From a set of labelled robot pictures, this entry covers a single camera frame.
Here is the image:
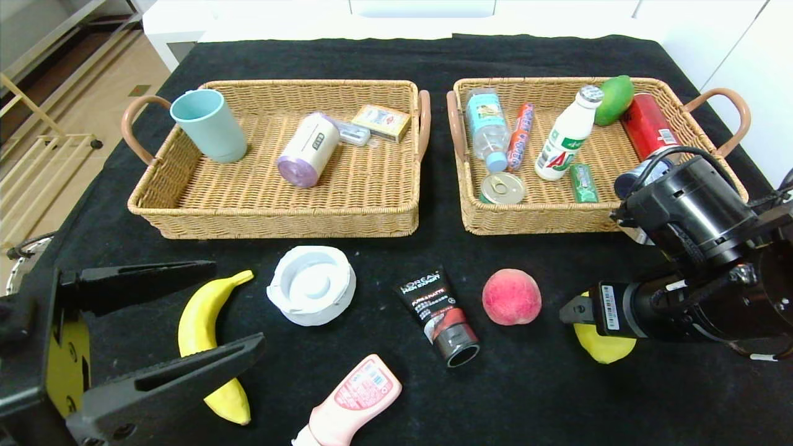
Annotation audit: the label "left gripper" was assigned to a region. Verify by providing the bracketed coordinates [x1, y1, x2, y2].
[0, 260, 261, 446]

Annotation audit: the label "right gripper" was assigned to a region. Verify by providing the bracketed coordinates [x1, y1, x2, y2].
[558, 281, 672, 339]

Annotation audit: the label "yellow lemon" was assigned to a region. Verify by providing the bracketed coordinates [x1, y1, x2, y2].
[573, 291, 637, 365]

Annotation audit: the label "pink red peach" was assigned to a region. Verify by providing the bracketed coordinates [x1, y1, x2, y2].
[482, 268, 542, 326]

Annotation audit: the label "white round plastic container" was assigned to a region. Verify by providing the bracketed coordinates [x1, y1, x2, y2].
[266, 245, 357, 327]

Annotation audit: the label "pink squeeze bottle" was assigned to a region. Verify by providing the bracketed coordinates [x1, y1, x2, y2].
[291, 354, 403, 446]

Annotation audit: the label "wicker basket holding food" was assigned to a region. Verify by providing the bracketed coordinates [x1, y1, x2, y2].
[446, 76, 752, 236]

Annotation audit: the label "wicker basket holding household items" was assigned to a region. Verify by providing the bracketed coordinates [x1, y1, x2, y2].
[121, 79, 431, 240]

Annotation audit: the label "yellow banana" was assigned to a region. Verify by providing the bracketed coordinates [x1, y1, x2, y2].
[178, 269, 255, 426]

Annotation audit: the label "green gum pack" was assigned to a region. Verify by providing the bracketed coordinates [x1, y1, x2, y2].
[569, 162, 600, 204]

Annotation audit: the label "small blue silver bottle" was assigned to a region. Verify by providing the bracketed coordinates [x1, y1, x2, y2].
[613, 158, 673, 200]

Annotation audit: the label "black face wash tube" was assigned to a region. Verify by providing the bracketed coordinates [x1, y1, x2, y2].
[393, 266, 481, 369]

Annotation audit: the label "silver tin can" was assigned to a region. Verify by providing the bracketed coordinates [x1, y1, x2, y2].
[479, 172, 526, 206]

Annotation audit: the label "grey round floor object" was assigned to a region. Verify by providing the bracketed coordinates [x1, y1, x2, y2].
[6, 231, 58, 297]

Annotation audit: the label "white milk drink bottle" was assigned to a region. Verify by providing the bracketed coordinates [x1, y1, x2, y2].
[535, 85, 605, 181]

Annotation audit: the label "orange candy tube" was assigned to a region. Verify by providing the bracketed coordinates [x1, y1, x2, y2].
[506, 103, 535, 172]

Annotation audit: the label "red drink can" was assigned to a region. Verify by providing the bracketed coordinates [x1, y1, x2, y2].
[620, 93, 685, 163]

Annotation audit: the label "water bottle with blue label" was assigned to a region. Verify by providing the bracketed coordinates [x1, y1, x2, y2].
[465, 88, 512, 173]

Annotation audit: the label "light teal plastic cup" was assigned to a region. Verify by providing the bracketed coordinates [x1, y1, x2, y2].
[170, 89, 248, 164]

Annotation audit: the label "green mango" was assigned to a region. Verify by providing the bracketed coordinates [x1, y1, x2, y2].
[594, 75, 636, 127]

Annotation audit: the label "white roll with purple end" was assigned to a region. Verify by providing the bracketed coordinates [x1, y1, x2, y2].
[276, 111, 341, 188]

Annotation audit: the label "yellow playing card box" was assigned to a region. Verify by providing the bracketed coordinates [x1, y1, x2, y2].
[351, 104, 412, 144]

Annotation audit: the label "clear plastic tool case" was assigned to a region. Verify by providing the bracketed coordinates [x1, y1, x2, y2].
[335, 121, 372, 147]

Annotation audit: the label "light wooden rack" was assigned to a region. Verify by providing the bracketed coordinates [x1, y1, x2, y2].
[0, 73, 103, 248]

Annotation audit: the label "white cabinet doors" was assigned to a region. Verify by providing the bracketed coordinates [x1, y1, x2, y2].
[700, 0, 793, 190]

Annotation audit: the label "grey metal shelf unit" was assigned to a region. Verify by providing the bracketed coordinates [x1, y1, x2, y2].
[0, 0, 143, 81]

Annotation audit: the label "white counter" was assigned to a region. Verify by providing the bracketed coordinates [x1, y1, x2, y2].
[142, 0, 769, 72]

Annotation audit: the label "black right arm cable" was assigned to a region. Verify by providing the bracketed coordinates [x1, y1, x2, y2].
[631, 146, 722, 194]

